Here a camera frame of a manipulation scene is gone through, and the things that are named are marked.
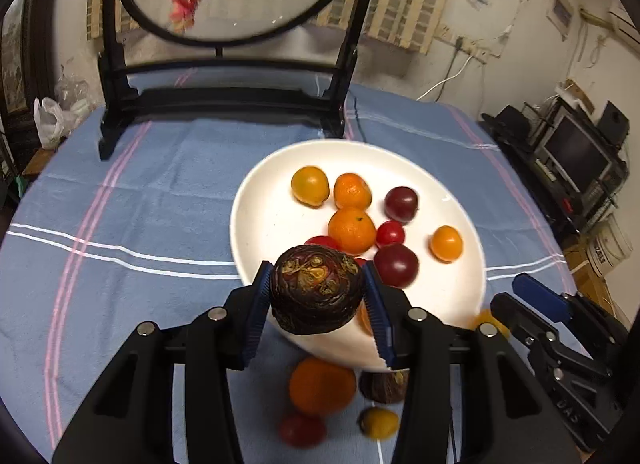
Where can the orange mandarin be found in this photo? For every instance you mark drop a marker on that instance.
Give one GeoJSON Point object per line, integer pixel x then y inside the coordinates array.
{"type": "Point", "coordinates": [352, 230]}
{"type": "Point", "coordinates": [322, 386]}
{"type": "Point", "coordinates": [352, 190]}

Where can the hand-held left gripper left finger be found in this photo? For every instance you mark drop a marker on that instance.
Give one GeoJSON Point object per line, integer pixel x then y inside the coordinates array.
{"type": "Point", "coordinates": [255, 314]}

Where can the black hat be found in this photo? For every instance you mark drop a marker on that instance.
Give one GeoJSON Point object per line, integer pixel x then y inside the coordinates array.
{"type": "Point", "coordinates": [510, 121]}

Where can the cardboard box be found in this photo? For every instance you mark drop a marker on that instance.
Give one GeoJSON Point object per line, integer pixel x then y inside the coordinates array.
{"type": "Point", "coordinates": [575, 93]}

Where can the black metal rack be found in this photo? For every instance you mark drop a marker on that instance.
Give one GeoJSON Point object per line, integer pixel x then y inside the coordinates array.
{"type": "Point", "coordinates": [617, 183]}

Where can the white bucket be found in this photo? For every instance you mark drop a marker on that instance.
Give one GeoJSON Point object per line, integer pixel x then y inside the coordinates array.
{"type": "Point", "coordinates": [610, 249]}

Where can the black speaker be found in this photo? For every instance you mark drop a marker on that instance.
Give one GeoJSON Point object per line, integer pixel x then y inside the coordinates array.
{"type": "Point", "coordinates": [612, 123]}

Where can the white wall power strip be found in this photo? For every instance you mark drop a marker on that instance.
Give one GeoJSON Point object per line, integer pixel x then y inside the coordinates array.
{"type": "Point", "coordinates": [465, 43]}

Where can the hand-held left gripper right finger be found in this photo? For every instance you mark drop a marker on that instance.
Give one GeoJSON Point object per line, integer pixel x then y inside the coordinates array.
{"type": "Point", "coordinates": [377, 314]}

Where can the white plastic bag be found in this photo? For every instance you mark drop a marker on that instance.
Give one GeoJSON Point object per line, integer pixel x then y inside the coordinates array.
{"type": "Point", "coordinates": [50, 123]}

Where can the dark wrinkled passion fruit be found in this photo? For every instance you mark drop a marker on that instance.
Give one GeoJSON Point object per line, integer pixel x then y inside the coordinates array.
{"type": "Point", "coordinates": [315, 289]}
{"type": "Point", "coordinates": [382, 386]}

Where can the dark red plum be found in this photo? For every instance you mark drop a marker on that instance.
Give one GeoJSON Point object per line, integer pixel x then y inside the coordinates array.
{"type": "Point", "coordinates": [401, 204]}
{"type": "Point", "coordinates": [395, 265]}

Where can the dark wooden framed painting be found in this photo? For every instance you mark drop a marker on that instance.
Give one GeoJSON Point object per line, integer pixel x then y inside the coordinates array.
{"type": "Point", "coordinates": [15, 58]}

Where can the black computer monitor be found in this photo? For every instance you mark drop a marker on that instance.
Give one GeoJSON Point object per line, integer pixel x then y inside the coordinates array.
{"type": "Point", "coordinates": [575, 153]}

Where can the blue plaid tablecloth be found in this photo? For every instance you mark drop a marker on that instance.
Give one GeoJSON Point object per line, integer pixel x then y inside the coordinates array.
{"type": "Point", "coordinates": [150, 204]}

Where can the smooth orange kumquat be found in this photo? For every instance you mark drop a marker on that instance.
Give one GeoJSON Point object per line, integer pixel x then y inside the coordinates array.
{"type": "Point", "coordinates": [446, 243]}
{"type": "Point", "coordinates": [309, 186]}
{"type": "Point", "coordinates": [366, 320]}

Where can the small white wall frame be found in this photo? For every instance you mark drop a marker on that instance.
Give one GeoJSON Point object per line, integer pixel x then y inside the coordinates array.
{"type": "Point", "coordinates": [560, 13]}

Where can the clear plastic bag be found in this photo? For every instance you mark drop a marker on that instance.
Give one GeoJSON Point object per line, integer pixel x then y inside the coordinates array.
{"type": "Point", "coordinates": [75, 93]}

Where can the white oval plate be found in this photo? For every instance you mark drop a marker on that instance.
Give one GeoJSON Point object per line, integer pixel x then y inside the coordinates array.
{"type": "Point", "coordinates": [275, 204]}

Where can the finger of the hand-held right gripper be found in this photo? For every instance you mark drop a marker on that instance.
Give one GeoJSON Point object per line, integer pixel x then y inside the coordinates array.
{"type": "Point", "coordinates": [520, 319]}
{"type": "Point", "coordinates": [542, 296]}

